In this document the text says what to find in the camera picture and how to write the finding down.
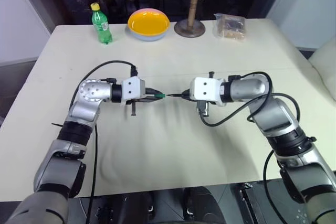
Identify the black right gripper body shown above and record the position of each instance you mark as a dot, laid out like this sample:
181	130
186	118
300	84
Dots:
203	107

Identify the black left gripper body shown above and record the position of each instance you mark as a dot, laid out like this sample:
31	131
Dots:
133	108

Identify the green marker cap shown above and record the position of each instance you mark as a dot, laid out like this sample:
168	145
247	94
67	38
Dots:
160	95

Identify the black marker pen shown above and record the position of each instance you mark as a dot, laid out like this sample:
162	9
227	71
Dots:
176	94

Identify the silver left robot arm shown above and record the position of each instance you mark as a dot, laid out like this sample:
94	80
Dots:
86	95

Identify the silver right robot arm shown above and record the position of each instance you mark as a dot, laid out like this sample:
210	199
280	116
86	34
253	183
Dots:
275	113

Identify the green plastic bottle yellow cap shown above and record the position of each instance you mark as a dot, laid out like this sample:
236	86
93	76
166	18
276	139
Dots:
102	27

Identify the cream tablecloth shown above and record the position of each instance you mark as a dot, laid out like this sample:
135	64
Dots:
170	140

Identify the light blue bowl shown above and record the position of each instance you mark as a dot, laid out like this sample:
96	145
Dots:
147	37

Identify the yellow bowl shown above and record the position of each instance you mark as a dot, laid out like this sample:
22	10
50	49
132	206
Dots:
148	22

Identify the clear plastic snack bag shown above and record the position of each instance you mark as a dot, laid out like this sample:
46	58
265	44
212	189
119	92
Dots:
231	27

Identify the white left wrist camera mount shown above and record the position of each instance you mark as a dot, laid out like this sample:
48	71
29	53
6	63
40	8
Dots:
133	88

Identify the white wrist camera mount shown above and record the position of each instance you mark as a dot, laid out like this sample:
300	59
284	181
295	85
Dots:
133	88
204	89

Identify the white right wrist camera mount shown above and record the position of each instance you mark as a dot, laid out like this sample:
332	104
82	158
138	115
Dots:
204	89

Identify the brown wooden pedestal stand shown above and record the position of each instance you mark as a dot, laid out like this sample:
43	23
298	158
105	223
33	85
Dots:
193	6

